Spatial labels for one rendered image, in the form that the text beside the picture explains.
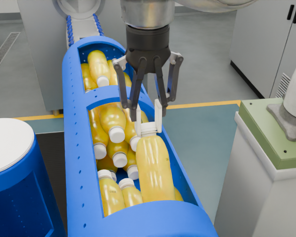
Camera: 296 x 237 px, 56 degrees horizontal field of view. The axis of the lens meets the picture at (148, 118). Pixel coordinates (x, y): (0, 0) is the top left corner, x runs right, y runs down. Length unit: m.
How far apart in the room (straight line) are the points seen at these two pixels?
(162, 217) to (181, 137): 2.07
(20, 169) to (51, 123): 1.90
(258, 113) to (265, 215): 0.36
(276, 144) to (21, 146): 0.78
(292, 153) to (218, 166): 1.42
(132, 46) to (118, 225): 0.29
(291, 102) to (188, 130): 1.72
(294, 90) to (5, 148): 0.90
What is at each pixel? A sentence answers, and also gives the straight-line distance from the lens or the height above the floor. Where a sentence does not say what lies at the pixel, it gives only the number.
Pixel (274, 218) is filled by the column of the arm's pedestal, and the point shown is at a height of 0.73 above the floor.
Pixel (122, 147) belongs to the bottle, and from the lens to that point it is 0.80.
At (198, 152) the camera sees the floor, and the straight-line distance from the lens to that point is 2.40.
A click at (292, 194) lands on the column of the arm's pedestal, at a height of 0.86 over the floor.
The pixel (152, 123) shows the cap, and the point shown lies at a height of 1.26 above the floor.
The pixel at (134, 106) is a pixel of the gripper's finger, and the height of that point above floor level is 1.31.
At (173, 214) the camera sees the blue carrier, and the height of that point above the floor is 1.23.
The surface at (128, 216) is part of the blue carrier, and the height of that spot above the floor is 1.23.
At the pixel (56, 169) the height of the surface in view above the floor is 0.15.
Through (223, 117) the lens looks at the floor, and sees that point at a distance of 2.84.
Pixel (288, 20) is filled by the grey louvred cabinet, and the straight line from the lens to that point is 2.77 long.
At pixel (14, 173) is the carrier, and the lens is 0.94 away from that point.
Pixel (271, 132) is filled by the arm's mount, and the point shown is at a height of 1.05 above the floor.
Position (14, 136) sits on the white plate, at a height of 1.04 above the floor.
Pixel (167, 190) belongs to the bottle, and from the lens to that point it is 0.60.
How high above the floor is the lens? 1.63
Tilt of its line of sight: 37 degrees down
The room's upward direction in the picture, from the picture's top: straight up
